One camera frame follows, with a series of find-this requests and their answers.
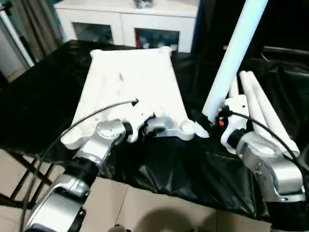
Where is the white upturned plastic table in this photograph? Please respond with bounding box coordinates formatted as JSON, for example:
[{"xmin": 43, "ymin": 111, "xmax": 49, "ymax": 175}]
[{"xmin": 60, "ymin": 46, "xmax": 195, "ymax": 151}]

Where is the white plastic table leg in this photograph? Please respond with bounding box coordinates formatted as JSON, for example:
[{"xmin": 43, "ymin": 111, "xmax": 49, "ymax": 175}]
[
  {"xmin": 245, "ymin": 71, "xmax": 301, "ymax": 157},
  {"xmin": 194, "ymin": 0, "xmax": 269, "ymax": 139},
  {"xmin": 239, "ymin": 71, "xmax": 291, "ymax": 158},
  {"xmin": 228, "ymin": 76, "xmax": 240, "ymax": 98}
]

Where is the black glossy mat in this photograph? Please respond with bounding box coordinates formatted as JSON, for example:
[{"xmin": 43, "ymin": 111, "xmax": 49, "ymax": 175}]
[{"xmin": 0, "ymin": 40, "xmax": 309, "ymax": 222}]

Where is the black glossy tv stand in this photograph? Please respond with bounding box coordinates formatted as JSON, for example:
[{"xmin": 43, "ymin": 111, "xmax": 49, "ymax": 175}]
[{"xmin": 262, "ymin": 45, "xmax": 309, "ymax": 64}]

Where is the white glass-door cabinet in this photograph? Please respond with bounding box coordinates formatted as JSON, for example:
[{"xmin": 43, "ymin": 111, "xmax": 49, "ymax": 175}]
[{"xmin": 54, "ymin": 0, "xmax": 199, "ymax": 53}]

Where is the black left robot foot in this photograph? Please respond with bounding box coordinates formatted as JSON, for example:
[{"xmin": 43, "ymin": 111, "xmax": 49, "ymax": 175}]
[{"xmin": 110, "ymin": 223, "xmax": 129, "ymax": 232}]

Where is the grey curtain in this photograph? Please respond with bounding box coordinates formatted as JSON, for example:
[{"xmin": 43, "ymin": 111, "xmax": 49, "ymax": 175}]
[{"xmin": 14, "ymin": 0, "xmax": 65, "ymax": 62}]

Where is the white slanted pole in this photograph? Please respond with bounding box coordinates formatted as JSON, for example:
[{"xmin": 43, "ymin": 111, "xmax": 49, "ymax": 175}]
[{"xmin": 0, "ymin": 9, "xmax": 35, "ymax": 69}]

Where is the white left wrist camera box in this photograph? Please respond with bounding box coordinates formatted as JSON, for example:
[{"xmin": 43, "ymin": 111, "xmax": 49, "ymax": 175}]
[{"xmin": 125, "ymin": 96, "xmax": 157, "ymax": 144}]

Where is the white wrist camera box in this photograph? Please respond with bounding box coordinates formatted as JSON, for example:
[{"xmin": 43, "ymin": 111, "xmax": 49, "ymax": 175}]
[
  {"xmin": 221, "ymin": 95, "xmax": 251, "ymax": 154},
  {"xmin": 125, "ymin": 96, "xmax": 157, "ymax": 144}
]

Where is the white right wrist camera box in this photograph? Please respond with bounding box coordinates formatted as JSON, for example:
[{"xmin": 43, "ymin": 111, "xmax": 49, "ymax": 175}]
[{"xmin": 221, "ymin": 95, "xmax": 251, "ymax": 154}]

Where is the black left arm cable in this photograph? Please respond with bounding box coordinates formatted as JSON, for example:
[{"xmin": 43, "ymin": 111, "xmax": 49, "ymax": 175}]
[{"xmin": 21, "ymin": 98, "xmax": 140, "ymax": 232}]

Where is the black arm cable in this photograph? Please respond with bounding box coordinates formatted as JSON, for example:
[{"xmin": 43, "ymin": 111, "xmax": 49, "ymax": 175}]
[
  {"xmin": 21, "ymin": 98, "xmax": 140, "ymax": 232},
  {"xmin": 223, "ymin": 110, "xmax": 309, "ymax": 174}
]

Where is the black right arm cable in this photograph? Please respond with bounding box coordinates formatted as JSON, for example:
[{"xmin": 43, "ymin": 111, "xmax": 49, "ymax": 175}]
[{"xmin": 223, "ymin": 110, "xmax": 309, "ymax": 174}]

